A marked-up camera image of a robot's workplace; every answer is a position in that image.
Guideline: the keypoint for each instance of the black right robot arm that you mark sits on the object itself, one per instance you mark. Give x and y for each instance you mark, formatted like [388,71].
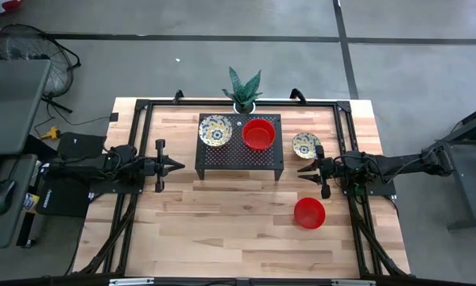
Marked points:
[400,163]

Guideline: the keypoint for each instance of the large yellow blue patterned bowl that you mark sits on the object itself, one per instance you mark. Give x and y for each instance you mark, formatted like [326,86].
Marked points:
[215,131]

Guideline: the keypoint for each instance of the red plastic bowl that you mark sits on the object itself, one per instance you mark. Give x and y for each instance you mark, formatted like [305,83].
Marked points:
[309,213]
[258,134]

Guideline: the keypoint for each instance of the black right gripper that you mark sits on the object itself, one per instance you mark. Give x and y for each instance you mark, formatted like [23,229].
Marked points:
[332,170]

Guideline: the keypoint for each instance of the yellow power plug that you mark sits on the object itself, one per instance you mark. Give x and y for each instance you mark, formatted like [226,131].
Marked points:
[53,133]

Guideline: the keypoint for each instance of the black perforated metal stand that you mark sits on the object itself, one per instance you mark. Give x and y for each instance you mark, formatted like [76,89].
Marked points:
[239,163]

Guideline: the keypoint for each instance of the black computer mouse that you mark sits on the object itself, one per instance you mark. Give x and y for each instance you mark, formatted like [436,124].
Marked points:
[1,196]

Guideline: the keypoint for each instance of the black floor fan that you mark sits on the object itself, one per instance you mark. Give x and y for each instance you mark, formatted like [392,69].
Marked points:
[35,43]

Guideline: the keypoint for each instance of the silver metal bracket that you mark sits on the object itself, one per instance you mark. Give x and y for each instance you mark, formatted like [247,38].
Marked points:
[353,283]
[131,282]

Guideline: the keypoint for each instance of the grey side desk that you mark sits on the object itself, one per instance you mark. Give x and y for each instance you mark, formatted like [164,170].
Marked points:
[7,230]

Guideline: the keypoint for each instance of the green plant in white pot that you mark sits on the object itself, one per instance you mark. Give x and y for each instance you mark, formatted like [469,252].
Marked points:
[243,93]

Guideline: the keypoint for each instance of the black case with white logo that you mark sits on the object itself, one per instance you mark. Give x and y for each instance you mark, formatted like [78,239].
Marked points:
[63,200]

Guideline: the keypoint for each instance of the black aluminium table frame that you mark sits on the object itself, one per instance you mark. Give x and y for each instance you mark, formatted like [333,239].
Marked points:
[301,104]

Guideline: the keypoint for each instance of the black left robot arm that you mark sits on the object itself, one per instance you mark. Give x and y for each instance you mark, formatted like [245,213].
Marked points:
[86,167]

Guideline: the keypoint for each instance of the small yellow blue patterned bowl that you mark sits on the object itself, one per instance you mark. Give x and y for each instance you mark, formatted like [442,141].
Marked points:
[304,145]

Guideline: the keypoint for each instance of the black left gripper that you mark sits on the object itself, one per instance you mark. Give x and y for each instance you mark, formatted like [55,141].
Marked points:
[154,167]

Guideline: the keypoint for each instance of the dark grey metal cart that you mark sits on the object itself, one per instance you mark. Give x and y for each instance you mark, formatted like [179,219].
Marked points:
[466,178]

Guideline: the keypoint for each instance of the yellow white card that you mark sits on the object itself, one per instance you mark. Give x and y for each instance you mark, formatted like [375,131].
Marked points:
[31,202]

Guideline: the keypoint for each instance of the black flat box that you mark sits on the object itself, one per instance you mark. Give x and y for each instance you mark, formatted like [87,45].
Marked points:
[80,145]

